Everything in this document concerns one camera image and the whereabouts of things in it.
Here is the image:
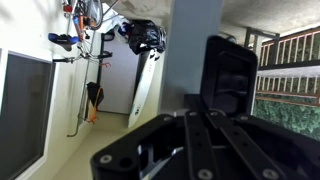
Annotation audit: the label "thin metal pole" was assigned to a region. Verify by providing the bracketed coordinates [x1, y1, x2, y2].
[66, 31, 93, 138]

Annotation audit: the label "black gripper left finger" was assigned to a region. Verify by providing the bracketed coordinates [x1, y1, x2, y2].
[90, 94, 218, 180]

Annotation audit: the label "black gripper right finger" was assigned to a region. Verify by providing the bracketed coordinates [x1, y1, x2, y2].
[199, 34, 320, 180]

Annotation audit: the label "black metal rack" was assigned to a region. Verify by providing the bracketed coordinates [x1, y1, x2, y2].
[95, 29, 116, 88]

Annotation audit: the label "white and blue bag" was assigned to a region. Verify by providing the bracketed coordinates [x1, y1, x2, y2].
[109, 13, 132, 38]

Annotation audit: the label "green hedge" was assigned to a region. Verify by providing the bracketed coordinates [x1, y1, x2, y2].
[253, 99, 320, 141]

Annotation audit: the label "white surfboard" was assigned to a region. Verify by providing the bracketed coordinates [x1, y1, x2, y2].
[127, 48, 158, 129]

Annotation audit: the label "bicycle with blue saddle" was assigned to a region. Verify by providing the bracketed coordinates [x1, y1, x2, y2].
[48, 0, 116, 64]

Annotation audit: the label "black bag orange straps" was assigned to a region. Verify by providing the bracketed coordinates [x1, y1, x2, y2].
[85, 81, 105, 125]

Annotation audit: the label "window with vertical blinds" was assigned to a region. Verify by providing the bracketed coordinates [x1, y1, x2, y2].
[0, 49, 57, 180]

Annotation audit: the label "black bag pile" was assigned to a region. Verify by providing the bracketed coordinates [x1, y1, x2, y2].
[127, 18, 167, 55]

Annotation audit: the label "wooden balcony railing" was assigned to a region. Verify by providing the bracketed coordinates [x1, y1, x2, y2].
[253, 28, 320, 108]

